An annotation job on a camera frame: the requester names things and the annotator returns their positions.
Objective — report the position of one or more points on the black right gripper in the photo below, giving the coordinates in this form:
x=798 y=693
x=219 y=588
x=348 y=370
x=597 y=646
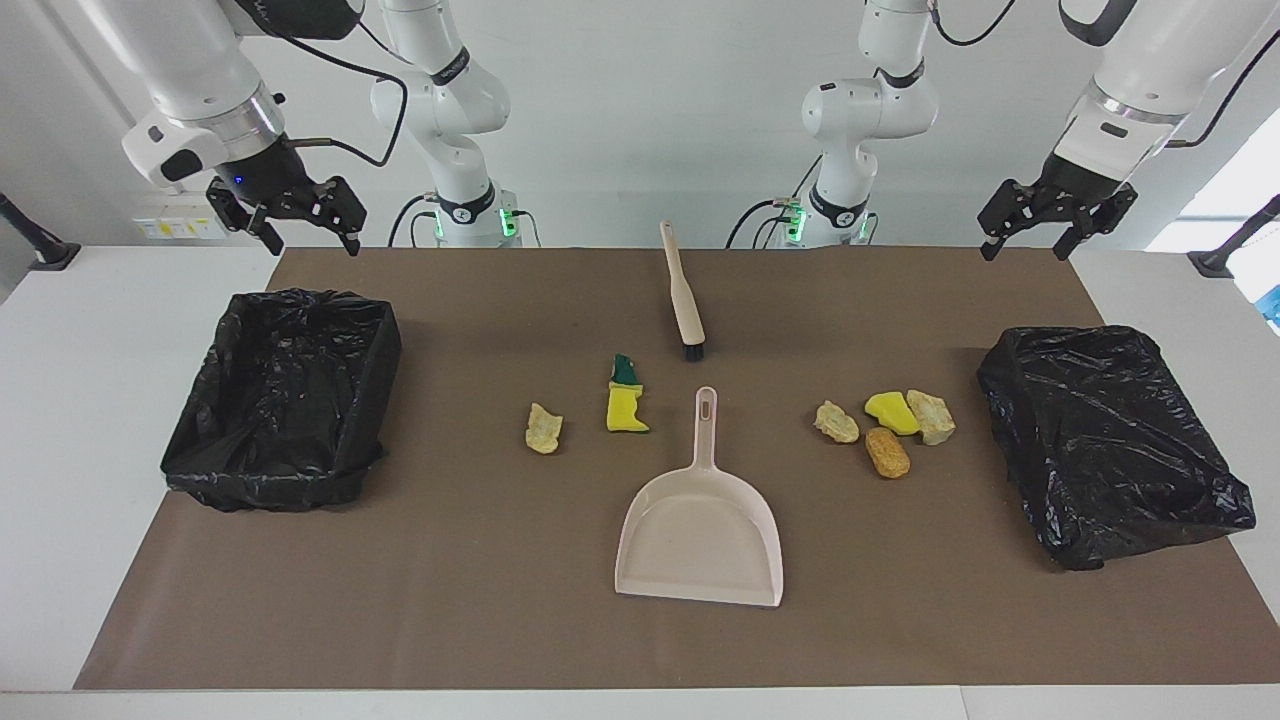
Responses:
x=270 y=175

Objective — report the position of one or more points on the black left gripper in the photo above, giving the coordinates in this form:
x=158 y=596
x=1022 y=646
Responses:
x=1075 y=185

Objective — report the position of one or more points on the pale beige foam chunk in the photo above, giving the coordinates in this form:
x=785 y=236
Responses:
x=932 y=418
x=836 y=423

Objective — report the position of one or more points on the brown bread roll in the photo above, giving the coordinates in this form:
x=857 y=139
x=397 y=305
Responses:
x=887 y=453

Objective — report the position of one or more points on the yellowish beige foam chunk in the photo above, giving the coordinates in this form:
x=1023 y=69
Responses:
x=543 y=430

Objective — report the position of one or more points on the green sponge piece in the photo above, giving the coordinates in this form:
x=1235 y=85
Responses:
x=625 y=372

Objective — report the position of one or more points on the beige hand brush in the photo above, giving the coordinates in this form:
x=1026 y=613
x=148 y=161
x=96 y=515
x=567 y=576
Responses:
x=685 y=310

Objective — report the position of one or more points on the notched yellow sponge piece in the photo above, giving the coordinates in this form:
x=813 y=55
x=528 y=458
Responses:
x=624 y=410

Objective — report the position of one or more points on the beige plastic dustpan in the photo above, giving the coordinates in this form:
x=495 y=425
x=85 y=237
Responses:
x=700 y=530

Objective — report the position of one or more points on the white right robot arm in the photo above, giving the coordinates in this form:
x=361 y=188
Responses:
x=200 y=70

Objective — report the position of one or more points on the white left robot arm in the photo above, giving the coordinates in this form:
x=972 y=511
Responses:
x=1150 y=50

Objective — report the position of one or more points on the black bag lined bin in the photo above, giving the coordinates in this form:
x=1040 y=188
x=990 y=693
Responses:
x=280 y=400
x=1110 y=440

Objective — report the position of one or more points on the blue object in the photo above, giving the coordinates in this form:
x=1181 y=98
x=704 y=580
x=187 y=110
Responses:
x=1273 y=305

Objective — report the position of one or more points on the brown table mat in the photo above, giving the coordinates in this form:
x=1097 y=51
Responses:
x=500 y=600

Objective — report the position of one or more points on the white wall socket box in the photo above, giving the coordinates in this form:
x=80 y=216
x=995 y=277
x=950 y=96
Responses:
x=180 y=215

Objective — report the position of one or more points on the black camera stand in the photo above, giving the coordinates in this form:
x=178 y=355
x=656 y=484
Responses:
x=1215 y=262
x=50 y=252

